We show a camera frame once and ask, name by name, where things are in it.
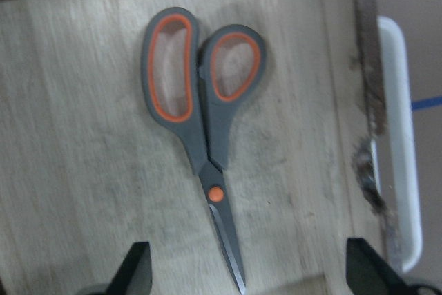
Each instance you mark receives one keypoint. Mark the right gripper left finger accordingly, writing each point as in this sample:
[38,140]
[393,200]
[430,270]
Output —
[135,274]

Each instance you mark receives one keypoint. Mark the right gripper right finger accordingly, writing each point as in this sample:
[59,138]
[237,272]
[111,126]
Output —
[367,273]

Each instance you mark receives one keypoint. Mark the grey orange scissors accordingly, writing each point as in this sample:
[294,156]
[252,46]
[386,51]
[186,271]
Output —
[204,127]

